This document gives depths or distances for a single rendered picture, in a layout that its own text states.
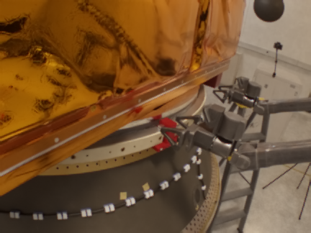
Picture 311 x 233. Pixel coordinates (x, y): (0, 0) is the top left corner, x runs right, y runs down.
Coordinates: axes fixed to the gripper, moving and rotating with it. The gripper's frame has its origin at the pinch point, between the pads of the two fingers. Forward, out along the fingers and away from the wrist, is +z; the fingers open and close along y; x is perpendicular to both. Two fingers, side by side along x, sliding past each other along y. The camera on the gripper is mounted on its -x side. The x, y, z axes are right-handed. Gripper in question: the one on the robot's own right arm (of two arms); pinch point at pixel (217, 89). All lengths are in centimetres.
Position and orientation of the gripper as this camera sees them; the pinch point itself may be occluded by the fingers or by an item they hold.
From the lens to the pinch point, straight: 112.1
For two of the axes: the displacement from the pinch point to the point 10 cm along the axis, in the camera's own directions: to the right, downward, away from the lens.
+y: -5.2, 3.2, -7.9
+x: -1.5, 8.8, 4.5
